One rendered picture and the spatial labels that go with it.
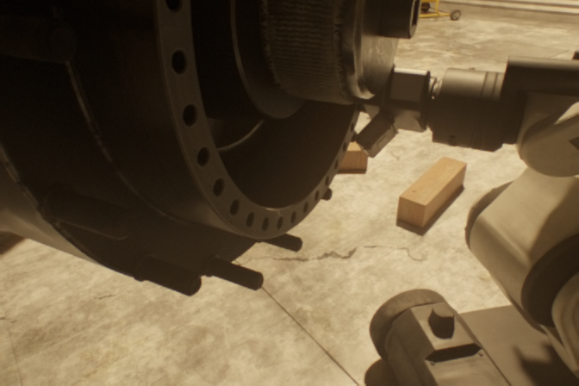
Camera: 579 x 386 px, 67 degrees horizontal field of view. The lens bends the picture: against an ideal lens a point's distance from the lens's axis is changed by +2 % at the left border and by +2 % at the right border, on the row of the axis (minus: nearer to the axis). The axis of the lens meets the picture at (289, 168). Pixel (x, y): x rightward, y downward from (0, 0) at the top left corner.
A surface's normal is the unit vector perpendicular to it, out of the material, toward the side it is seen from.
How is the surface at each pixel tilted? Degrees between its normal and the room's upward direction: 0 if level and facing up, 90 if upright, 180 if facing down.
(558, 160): 108
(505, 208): 51
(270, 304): 0
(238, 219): 90
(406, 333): 45
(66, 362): 0
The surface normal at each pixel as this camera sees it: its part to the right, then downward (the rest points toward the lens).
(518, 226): -0.76, -0.47
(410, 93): -0.34, -0.24
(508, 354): -0.01, -0.88
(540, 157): -0.41, 0.68
